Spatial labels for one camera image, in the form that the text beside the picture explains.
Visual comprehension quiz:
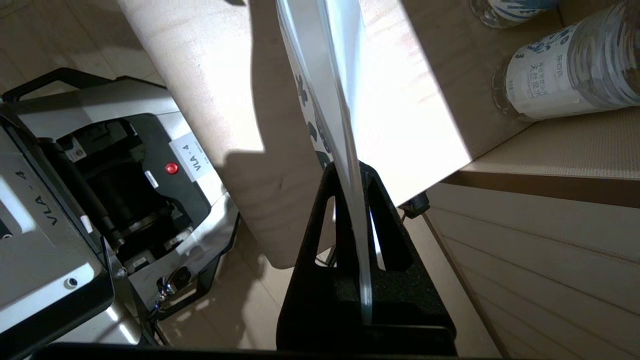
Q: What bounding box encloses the black silver robot base frame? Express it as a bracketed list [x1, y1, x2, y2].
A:
[0, 67, 242, 346]

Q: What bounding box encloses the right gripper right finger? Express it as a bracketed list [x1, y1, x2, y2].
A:
[359, 161, 457, 353]

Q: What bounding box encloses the small black table knob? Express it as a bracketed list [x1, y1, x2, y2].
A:
[400, 192, 431, 220]

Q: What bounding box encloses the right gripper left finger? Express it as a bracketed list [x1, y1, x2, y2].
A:
[276, 161, 372, 360]

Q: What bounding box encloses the black connector with wires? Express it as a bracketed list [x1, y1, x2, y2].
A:
[150, 267, 193, 321]

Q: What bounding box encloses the white blue horse pouch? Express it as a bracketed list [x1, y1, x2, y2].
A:
[275, 0, 376, 326]

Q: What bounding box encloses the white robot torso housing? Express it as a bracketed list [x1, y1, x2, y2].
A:
[0, 115, 116, 360]

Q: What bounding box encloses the small clear water bottle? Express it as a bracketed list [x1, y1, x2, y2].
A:
[470, 0, 558, 29]
[492, 0, 640, 122]

